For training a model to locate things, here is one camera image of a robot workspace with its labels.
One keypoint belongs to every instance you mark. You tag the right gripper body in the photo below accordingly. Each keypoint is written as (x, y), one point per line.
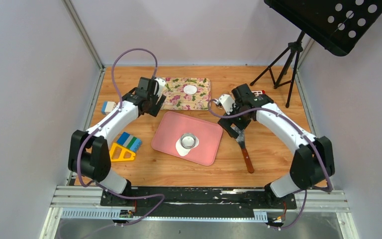
(239, 121)

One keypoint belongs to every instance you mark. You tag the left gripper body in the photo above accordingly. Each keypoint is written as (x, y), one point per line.
(154, 109)

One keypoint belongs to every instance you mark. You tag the floral cutting mat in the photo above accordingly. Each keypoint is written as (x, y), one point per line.
(177, 100)

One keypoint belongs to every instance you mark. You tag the pink plastic tray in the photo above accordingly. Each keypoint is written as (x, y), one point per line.
(174, 125)

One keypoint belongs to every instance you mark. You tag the white dough ball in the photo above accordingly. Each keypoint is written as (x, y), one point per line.
(185, 144)

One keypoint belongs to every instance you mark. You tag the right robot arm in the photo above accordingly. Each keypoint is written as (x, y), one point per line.
(313, 160)

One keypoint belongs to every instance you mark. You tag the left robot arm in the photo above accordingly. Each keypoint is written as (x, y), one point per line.
(89, 150)

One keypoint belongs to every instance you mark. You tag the flat white dough wrapper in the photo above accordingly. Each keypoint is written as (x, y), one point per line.
(190, 89)

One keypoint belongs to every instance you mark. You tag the red grid box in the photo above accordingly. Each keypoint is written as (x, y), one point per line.
(258, 93)

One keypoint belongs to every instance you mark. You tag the small blue white card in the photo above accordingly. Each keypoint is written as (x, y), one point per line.
(108, 107)

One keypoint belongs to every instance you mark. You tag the blue green toy brick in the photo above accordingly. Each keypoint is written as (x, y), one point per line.
(129, 141)

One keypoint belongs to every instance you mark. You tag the yellow triangular toy block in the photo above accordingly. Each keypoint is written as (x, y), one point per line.
(119, 153)

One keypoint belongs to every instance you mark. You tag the black music stand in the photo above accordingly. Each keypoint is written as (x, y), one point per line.
(337, 25)

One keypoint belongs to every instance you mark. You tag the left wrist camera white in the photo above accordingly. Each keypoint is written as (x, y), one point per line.
(159, 87)

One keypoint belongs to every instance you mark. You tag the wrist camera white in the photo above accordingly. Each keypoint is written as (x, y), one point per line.
(227, 103)
(159, 87)

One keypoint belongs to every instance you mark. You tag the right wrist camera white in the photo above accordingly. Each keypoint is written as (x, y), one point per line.
(227, 103)

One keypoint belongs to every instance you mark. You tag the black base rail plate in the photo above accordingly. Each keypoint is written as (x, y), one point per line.
(202, 202)

